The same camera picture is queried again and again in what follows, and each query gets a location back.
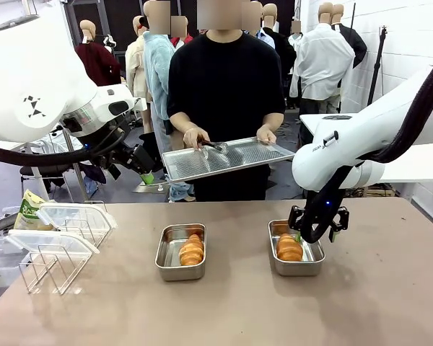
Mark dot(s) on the mannequin in cream shirt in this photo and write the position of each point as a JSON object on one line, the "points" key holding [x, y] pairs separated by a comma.
{"points": [[135, 68]]}

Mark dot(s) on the metal floor plate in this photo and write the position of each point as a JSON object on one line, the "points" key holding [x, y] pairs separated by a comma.
{"points": [[148, 188]]}

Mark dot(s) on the golden croissant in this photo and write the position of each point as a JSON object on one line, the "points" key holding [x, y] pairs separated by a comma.
{"points": [[289, 248], [192, 250]]}

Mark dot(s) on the mannequin in light blue shirt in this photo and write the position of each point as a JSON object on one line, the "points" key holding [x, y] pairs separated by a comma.
{"points": [[157, 65]]}

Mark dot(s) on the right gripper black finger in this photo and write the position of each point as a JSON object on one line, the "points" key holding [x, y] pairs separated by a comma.
{"points": [[296, 218], [343, 220]]}

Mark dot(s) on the small mannequin in white top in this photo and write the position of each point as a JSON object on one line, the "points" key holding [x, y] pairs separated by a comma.
{"points": [[296, 39]]}

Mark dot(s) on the person's left hand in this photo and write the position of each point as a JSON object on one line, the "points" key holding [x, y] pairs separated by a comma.
{"points": [[267, 134]]}

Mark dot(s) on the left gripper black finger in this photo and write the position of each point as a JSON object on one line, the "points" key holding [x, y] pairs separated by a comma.
{"points": [[142, 162], [114, 172]]}

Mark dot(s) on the clear plastic storage bin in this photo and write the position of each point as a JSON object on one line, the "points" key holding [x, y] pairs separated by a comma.
{"points": [[3, 259]]}

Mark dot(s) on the mannequin in black coat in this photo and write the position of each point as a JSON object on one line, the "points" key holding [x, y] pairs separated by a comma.
{"points": [[283, 54]]}

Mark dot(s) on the mannequin in red top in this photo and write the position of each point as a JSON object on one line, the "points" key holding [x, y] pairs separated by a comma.
{"points": [[188, 37]]}

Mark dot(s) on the person's black t-shirt torso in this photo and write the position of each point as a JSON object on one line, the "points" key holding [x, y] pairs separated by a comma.
{"points": [[223, 90]]}

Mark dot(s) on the black tripod stand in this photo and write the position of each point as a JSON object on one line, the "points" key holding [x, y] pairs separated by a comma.
{"points": [[379, 61]]}

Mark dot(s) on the mannequin in black white jacket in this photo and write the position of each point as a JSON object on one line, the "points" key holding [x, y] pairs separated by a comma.
{"points": [[357, 47]]}

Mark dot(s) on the mannequin in maroon jacket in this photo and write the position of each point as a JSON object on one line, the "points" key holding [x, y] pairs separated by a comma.
{"points": [[101, 65]]}

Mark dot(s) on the perforated metal baking tray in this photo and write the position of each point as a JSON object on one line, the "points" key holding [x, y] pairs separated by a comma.
{"points": [[238, 160]]}

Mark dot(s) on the person's right hand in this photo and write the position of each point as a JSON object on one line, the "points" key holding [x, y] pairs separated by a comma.
{"points": [[195, 136]]}

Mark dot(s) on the silver metal stand pole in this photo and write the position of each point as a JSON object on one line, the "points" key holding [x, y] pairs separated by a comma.
{"points": [[75, 173]]}

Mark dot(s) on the pair of black boots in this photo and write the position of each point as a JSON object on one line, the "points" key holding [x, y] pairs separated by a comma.
{"points": [[156, 140]]}

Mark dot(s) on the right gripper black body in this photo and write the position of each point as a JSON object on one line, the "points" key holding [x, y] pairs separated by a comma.
{"points": [[330, 205]]}

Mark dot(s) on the person's right forearm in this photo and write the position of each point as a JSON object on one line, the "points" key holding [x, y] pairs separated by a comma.
{"points": [[182, 120]]}

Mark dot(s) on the thin black pole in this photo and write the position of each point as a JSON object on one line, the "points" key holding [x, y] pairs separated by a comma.
{"points": [[352, 16]]}

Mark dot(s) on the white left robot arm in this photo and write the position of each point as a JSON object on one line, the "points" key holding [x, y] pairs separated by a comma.
{"points": [[32, 72]]}

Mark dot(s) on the person's left forearm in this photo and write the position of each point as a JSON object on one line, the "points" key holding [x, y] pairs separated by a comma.
{"points": [[274, 120]]}

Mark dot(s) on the rectangular steel container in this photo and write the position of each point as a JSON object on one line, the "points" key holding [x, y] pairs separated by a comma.
{"points": [[314, 259], [169, 259]]}

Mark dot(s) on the grey metal tray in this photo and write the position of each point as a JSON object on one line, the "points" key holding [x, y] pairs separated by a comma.
{"points": [[3, 223]]}

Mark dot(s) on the mannequin in white shirt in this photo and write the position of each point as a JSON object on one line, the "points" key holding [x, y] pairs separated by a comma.
{"points": [[321, 61]]}

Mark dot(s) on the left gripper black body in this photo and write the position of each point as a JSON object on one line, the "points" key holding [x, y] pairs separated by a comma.
{"points": [[110, 156]]}

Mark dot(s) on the green yellow printed bag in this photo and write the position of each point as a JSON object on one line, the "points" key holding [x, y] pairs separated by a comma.
{"points": [[29, 212]]}

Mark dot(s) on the clear white-rimmed container lid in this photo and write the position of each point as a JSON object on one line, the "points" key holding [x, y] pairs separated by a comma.
{"points": [[50, 241], [75, 216]]}

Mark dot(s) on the mannequin in blue collared shirt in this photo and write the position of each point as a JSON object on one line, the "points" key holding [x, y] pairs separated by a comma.
{"points": [[265, 37]]}

